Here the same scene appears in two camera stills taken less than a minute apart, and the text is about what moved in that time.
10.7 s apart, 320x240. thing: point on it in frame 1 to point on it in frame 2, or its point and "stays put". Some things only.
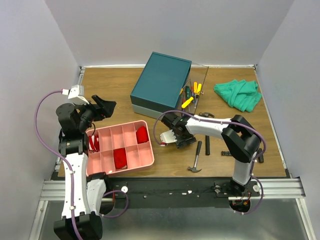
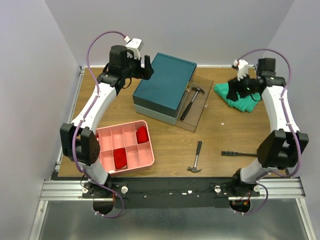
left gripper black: (106, 108) to (145, 73)
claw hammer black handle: (207, 138) to (197, 89)
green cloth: (240, 94) stays put
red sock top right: (142, 134) stays put
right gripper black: (185, 142) to (235, 86)
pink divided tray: (137, 155) stays put
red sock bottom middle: (120, 158) stays put
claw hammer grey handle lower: (194, 169) stays put
